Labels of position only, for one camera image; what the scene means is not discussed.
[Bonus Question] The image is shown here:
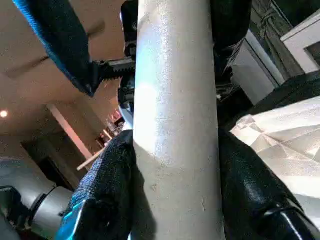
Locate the white plastic table top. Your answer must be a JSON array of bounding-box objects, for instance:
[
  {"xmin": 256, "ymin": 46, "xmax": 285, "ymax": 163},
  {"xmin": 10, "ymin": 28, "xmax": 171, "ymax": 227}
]
[{"xmin": 229, "ymin": 96, "xmax": 320, "ymax": 223}]

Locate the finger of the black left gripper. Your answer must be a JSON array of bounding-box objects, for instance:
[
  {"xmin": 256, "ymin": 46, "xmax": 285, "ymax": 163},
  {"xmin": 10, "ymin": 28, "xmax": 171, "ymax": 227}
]
[{"xmin": 211, "ymin": 0, "xmax": 252, "ymax": 51}]

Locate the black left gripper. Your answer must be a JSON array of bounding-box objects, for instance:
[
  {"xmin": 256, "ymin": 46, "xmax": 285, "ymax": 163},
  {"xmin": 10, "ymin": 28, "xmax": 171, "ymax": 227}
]
[{"xmin": 11, "ymin": 0, "xmax": 138, "ymax": 108}]

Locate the white plastic table leg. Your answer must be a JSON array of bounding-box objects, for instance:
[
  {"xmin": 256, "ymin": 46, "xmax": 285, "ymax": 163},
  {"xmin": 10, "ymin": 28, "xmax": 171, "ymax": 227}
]
[{"xmin": 131, "ymin": 0, "xmax": 226, "ymax": 240}]

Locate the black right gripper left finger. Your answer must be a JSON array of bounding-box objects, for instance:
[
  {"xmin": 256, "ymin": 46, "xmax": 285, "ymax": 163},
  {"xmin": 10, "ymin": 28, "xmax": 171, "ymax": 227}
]
[{"xmin": 56, "ymin": 129, "xmax": 161, "ymax": 240}]

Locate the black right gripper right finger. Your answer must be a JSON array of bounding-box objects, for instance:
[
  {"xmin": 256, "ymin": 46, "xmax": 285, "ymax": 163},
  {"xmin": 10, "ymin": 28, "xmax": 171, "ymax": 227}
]
[{"xmin": 218, "ymin": 128, "xmax": 320, "ymax": 240}]

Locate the grey curtain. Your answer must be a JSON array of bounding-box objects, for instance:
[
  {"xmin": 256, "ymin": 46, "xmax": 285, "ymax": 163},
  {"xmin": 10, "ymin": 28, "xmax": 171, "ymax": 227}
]
[{"xmin": 251, "ymin": 0, "xmax": 297, "ymax": 47}]

